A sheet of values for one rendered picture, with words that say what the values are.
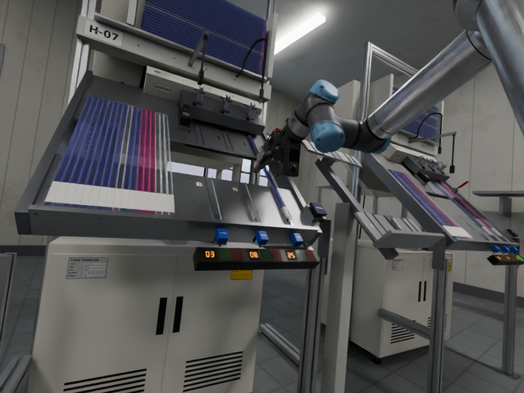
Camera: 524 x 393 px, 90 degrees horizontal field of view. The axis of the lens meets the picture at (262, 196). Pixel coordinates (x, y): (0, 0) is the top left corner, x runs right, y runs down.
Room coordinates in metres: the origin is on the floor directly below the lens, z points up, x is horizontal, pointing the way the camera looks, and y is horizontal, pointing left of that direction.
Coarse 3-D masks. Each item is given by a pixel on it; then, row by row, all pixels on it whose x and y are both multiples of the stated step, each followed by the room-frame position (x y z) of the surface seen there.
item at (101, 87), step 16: (96, 80) 0.91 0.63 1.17; (112, 80) 0.96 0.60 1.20; (96, 96) 0.84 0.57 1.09; (112, 96) 0.88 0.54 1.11; (128, 96) 0.92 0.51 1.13; (144, 96) 0.97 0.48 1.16; (80, 112) 0.74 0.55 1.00; (160, 112) 0.93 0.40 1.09; (176, 112) 0.98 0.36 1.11; (176, 128) 0.90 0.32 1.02; (192, 128) 0.94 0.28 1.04; (208, 128) 0.99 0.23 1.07; (224, 128) 1.05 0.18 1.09; (192, 144) 0.88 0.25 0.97; (208, 144) 0.91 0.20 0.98; (224, 144) 0.95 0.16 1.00; (240, 144) 1.01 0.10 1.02; (256, 144) 1.06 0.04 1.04; (256, 160) 1.06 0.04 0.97; (272, 160) 1.03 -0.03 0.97
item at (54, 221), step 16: (32, 208) 0.46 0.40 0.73; (48, 208) 0.48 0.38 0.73; (64, 208) 0.49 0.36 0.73; (80, 208) 0.50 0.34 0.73; (32, 224) 0.49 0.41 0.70; (48, 224) 0.50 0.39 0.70; (64, 224) 0.51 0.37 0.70; (80, 224) 0.52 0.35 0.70; (96, 224) 0.53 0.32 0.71; (112, 224) 0.54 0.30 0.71; (128, 224) 0.55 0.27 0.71; (144, 224) 0.56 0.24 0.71; (160, 224) 0.58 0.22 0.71; (176, 224) 0.59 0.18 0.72; (192, 224) 0.60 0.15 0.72; (208, 224) 0.62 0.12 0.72; (224, 224) 0.64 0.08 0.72; (240, 224) 0.65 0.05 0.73; (256, 224) 0.68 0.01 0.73; (272, 224) 0.70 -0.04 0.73; (192, 240) 0.65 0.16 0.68; (208, 240) 0.66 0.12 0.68; (240, 240) 0.70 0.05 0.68; (256, 240) 0.72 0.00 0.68; (272, 240) 0.74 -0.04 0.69; (288, 240) 0.78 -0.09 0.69; (304, 240) 0.79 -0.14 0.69
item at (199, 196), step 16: (48, 176) 0.55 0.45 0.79; (176, 176) 0.72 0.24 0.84; (192, 176) 0.74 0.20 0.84; (176, 192) 0.67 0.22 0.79; (192, 192) 0.70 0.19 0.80; (208, 192) 0.72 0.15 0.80; (224, 192) 0.75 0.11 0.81; (240, 192) 0.78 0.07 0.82; (256, 192) 0.82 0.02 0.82; (272, 192) 0.86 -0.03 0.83; (288, 192) 0.90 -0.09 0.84; (176, 208) 0.63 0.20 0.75; (192, 208) 0.65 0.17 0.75; (208, 208) 0.68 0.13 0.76; (224, 208) 0.70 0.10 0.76; (240, 208) 0.73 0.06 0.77; (256, 208) 0.76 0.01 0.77; (272, 208) 0.79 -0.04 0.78; (288, 208) 0.83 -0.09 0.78; (288, 224) 0.75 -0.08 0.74; (304, 224) 0.80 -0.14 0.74
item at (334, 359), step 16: (336, 208) 0.98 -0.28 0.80; (336, 224) 0.98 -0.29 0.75; (352, 224) 0.96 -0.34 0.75; (336, 240) 0.97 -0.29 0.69; (352, 240) 0.96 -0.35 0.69; (336, 256) 0.97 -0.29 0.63; (352, 256) 0.97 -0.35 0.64; (336, 272) 0.96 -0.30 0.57; (352, 272) 0.97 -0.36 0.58; (336, 288) 0.96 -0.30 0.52; (336, 304) 0.96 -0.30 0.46; (336, 320) 0.95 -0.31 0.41; (336, 336) 0.95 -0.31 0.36; (336, 352) 0.94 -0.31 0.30; (336, 368) 0.94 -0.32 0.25; (336, 384) 0.94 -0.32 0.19
